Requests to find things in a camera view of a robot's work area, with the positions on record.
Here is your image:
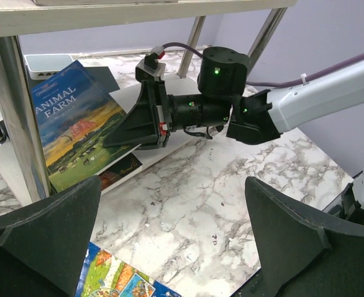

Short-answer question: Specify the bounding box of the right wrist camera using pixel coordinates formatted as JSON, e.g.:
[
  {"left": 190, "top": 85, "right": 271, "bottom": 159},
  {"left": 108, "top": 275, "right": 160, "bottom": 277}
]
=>
[{"left": 135, "top": 46, "right": 166, "bottom": 82}]

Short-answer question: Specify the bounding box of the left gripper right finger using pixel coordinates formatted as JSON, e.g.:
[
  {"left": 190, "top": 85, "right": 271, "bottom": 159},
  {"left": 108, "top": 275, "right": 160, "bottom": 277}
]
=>
[{"left": 245, "top": 177, "right": 364, "bottom": 296}]

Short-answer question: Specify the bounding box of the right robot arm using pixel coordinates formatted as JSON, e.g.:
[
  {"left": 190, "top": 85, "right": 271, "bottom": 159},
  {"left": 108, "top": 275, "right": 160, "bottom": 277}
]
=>
[{"left": 103, "top": 46, "right": 364, "bottom": 150}]

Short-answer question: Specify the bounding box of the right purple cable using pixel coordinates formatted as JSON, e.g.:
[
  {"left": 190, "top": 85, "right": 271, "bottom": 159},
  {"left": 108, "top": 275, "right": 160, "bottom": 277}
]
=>
[{"left": 161, "top": 41, "right": 364, "bottom": 89}]

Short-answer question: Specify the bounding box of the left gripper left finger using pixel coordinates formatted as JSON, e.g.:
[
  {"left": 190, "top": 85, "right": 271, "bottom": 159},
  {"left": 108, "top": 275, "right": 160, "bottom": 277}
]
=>
[{"left": 0, "top": 176, "right": 101, "bottom": 296}]

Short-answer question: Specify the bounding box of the blue Animal Farm book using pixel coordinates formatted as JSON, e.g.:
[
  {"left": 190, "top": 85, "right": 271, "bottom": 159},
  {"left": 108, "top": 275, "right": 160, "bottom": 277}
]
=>
[{"left": 31, "top": 61, "right": 135, "bottom": 192}]

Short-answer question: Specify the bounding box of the blue Storey Treehouse book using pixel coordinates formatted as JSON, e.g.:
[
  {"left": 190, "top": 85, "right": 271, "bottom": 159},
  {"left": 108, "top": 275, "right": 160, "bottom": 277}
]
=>
[{"left": 75, "top": 243, "right": 180, "bottom": 297}]

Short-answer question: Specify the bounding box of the white network switch box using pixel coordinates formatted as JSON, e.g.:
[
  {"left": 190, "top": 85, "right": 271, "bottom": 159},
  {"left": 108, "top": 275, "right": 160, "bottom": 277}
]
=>
[{"left": 24, "top": 54, "right": 74, "bottom": 80}]

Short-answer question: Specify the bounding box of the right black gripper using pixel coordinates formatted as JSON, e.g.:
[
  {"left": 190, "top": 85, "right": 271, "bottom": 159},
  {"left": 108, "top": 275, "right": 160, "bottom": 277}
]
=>
[{"left": 103, "top": 79, "right": 205, "bottom": 150}]

